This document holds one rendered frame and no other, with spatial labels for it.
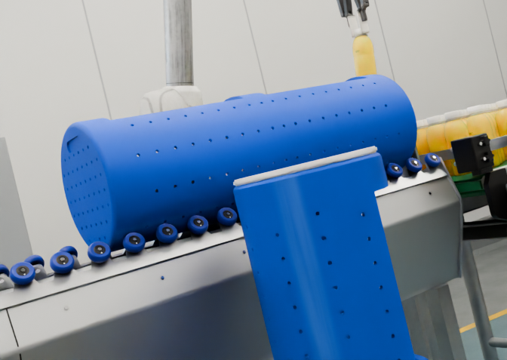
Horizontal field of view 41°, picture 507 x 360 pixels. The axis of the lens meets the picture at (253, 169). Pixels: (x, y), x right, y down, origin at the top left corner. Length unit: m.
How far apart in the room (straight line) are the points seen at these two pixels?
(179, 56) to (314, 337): 1.45
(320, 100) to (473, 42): 4.58
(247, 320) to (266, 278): 0.31
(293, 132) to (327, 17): 3.81
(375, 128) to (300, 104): 0.22
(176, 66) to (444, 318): 1.23
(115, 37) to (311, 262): 3.61
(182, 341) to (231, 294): 0.14
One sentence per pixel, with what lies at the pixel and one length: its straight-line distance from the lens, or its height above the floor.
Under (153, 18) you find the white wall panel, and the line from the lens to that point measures 4.75.
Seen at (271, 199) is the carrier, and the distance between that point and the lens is 1.17.
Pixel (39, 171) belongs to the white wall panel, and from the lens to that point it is 4.37.
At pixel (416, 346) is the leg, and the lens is 2.06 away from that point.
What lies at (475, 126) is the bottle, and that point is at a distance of 2.01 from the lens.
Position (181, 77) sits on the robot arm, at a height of 1.43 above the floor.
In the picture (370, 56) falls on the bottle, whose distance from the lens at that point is 2.19.
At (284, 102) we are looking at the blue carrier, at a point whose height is 1.19.
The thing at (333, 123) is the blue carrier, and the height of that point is 1.11.
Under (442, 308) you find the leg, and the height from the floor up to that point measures 0.57.
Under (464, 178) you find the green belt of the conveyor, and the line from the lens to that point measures 1.95.
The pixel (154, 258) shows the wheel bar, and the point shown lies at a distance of 1.41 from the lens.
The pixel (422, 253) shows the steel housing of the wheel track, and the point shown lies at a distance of 1.87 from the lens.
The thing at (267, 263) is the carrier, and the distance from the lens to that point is 1.21.
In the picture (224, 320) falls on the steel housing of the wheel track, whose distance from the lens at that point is 1.49.
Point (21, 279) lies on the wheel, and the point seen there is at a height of 0.95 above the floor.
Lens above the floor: 1.04
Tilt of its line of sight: level
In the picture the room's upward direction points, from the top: 14 degrees counter-clockwise
